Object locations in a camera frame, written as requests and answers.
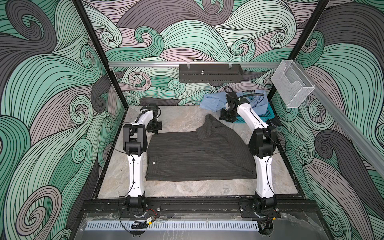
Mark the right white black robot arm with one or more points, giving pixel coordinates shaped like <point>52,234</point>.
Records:
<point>262,146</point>

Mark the black corner post left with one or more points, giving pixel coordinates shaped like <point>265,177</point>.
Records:
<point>95,41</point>

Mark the black corner post right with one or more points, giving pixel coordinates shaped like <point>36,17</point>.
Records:
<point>299,52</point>

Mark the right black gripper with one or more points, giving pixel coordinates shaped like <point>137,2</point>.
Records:
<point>222,115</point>

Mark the white slotted cable duct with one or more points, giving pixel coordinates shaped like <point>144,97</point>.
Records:
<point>175,226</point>

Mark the teal plastic basket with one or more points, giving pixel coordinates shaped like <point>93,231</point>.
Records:
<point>265,117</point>

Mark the aluminium horizontal rail back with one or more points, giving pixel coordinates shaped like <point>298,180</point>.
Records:
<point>166,64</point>

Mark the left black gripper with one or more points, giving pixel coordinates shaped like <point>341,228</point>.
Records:
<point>155,130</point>

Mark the aluminium rail right wall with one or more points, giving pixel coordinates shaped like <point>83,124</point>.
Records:
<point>350,108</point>

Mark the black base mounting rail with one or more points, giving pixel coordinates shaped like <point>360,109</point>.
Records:
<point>245,206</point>

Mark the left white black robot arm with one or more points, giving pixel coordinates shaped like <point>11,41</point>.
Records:
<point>135,144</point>

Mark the dark grey pinstriped shirt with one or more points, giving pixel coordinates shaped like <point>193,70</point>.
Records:
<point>211,152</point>

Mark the light blue shirt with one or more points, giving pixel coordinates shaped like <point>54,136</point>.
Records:
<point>216,102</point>

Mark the black perforated metal tray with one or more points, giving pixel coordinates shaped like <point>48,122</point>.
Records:
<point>215,74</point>

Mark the black corner post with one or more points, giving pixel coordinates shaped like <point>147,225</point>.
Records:
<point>299,52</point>
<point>95,41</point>

